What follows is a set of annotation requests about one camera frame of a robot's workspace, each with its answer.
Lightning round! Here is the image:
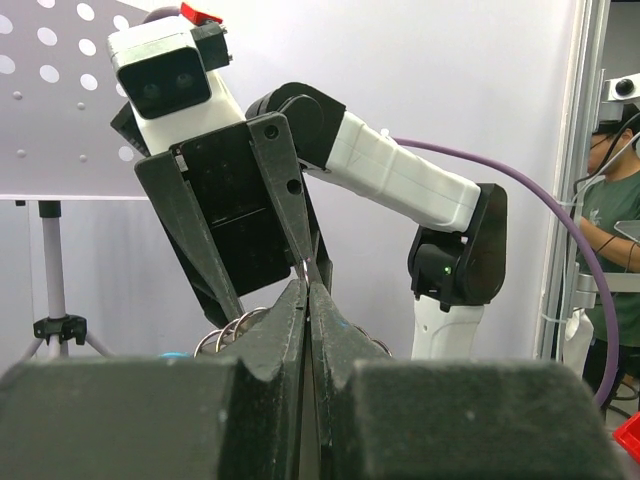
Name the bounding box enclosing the grey aluminium frame post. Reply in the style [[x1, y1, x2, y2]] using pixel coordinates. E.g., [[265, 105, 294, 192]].
[[535, 1, 611, 360]]

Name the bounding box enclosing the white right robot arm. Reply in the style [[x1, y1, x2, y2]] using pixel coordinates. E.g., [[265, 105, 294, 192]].
[[110, 82, 507, 360]]

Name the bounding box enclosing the person in green shirt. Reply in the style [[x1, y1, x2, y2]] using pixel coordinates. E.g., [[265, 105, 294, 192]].
[[580, 104, 639, 404]]

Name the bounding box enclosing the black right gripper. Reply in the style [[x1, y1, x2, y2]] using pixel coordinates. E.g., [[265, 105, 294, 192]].
[[134, 112, 322, 325]]

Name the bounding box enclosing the lilac music stand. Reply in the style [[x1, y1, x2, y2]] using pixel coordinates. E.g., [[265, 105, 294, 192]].
[[1, 1, 150, 357]]

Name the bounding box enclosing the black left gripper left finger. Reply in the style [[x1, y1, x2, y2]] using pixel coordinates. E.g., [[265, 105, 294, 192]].
[[219, 280, 307, 479]]

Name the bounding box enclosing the red plastic bin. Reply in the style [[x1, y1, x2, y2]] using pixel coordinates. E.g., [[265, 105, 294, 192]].
[[612, 412, 640, 463]]

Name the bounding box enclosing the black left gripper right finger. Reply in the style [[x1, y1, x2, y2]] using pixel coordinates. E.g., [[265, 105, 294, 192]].
[[309, 283, 395, 479]]

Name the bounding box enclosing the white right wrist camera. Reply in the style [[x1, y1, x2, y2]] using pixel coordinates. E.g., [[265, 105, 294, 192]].
[[107, 1, 245, 157]]

